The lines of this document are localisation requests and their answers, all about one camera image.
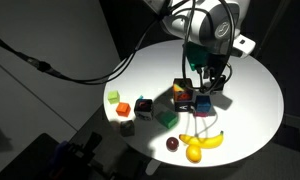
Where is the dark red plum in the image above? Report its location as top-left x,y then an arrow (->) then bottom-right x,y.
165,136 -> 180,153

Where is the black looped camera cable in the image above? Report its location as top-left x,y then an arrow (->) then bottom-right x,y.
180,0 -> 238,95

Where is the yellow banana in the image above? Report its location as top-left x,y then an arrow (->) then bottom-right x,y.
178,130 -> 225,150

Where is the black spring clamp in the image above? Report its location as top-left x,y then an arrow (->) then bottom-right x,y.
69,133 -> 104,166

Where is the orange block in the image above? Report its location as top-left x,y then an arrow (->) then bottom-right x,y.
116,102 -> 132,118

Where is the black soft cube red letter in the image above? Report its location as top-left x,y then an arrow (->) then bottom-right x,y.
133,95 -> 155,121

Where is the round white table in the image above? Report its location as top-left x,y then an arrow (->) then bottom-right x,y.
103,39 -> 285,177

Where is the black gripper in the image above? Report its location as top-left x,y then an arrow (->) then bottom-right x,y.
203,53 -> 232,95

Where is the grey block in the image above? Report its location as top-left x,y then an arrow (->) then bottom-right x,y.
119,119 -> 136,137

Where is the orange soft cube with six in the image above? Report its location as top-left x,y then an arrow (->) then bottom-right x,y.
172,77 -> 194,103

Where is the light green block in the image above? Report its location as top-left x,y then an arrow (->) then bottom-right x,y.
107,90 -> 121,105

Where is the yellow lemon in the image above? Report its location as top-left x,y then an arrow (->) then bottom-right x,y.
185,145 -> 203,164

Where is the long black robot cable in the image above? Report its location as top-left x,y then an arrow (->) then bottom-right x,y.
0,29 -> 168,85

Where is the purple spring clamp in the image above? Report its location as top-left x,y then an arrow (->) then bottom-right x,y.
48,140 -> 71,180

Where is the blue block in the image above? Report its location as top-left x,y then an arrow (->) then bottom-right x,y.
194,94 -> 212,113

